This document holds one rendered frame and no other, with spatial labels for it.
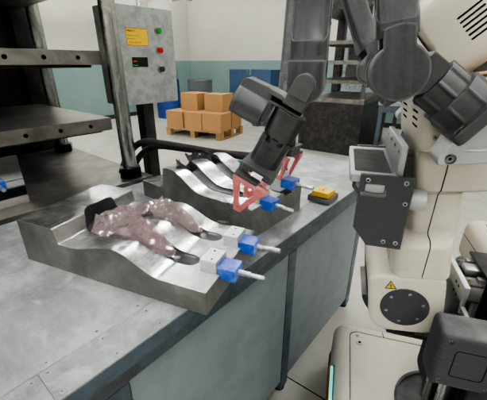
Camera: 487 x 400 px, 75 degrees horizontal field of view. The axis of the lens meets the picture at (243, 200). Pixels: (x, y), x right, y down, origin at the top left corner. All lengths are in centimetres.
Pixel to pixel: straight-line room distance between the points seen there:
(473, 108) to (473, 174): 24
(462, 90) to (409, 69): 8
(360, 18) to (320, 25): 45
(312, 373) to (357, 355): 33
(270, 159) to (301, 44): 19
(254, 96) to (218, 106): 528
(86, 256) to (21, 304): 15
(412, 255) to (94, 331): 66
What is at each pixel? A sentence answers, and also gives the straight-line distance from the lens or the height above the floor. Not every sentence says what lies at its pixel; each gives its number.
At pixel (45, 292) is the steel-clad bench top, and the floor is 80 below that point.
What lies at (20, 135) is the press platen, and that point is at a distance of 134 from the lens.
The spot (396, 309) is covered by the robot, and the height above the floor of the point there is 72.
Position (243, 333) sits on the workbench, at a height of 51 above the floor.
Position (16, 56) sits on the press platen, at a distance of 134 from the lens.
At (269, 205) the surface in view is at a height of 90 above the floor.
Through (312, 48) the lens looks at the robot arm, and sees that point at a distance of 53.
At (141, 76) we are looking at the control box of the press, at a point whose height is 119.
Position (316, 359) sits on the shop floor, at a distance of 166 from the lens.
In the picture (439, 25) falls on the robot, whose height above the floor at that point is 130.
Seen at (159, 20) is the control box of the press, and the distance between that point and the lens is 169.
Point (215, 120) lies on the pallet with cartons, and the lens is 561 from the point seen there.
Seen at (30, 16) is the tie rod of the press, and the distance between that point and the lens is 203.
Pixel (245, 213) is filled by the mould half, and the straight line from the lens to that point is 86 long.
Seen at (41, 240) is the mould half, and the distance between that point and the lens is 88.
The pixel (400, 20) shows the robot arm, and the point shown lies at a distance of 54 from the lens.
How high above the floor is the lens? 125
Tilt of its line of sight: 23 degrees down
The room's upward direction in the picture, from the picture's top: straight up
